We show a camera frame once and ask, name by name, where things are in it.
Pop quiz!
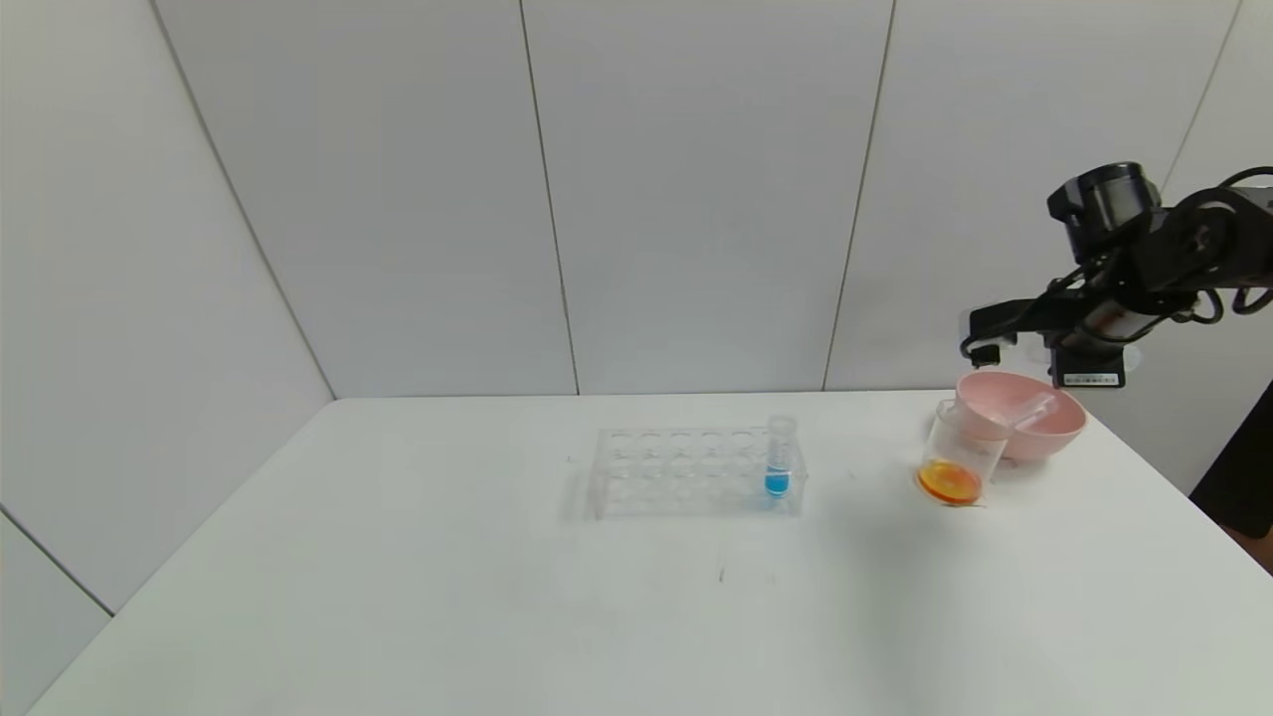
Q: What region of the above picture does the pink bowl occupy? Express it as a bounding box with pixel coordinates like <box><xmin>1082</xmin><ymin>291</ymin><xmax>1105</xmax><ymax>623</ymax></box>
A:
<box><xmin>955</xmin><ymin>372</ymin><xmax>1087</xmax><ymax>463</ymax></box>

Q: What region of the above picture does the blue pigment test tube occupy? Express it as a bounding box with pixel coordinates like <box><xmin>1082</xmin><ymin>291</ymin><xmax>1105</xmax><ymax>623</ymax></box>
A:
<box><xmin>764</xmin><ymin>415</ymin><xmax>799</xmax><ymax>499</ymax></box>

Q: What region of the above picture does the clear plastic test tube rack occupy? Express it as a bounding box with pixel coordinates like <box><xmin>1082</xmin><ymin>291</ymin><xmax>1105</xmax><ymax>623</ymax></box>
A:
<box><xmin>587</xmin><ymin>426</ymin><xmax>807</xmax><ymax>522</ymax></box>

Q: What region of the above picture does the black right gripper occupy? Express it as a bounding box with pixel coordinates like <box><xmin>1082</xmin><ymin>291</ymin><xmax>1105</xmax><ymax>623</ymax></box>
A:
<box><xmin>1047</xmin><ymin>299</ymin><xmax>1172</xmax><ymax>389</ymax></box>

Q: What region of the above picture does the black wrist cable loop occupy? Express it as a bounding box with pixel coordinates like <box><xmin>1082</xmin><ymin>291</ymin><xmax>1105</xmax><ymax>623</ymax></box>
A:
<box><xmin>1182</xmin><ymin>166</ymin><xmax>1273</xmax><ymax>325</ymax></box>

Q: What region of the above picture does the clear glass beaker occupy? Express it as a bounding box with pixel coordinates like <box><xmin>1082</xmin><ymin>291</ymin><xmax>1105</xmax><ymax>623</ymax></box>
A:
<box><xmin>915</xmin><ymin>400</ymin><xmax>1013</xmax><ymax>509</ymax></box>

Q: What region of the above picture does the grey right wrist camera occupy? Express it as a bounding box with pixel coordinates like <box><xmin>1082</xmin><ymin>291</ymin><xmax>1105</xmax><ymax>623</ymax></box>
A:
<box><xmin>960</xmin><ymin>312</ymin><xmax>1017</xmax><ymax>351</ymax></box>

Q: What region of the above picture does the dark background object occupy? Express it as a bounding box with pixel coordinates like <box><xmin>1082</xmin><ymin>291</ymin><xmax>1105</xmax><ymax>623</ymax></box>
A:
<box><xmin>1188</xmin><ymin>378</ymin><xmax>1273</xmax><ymax>578</ymax></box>

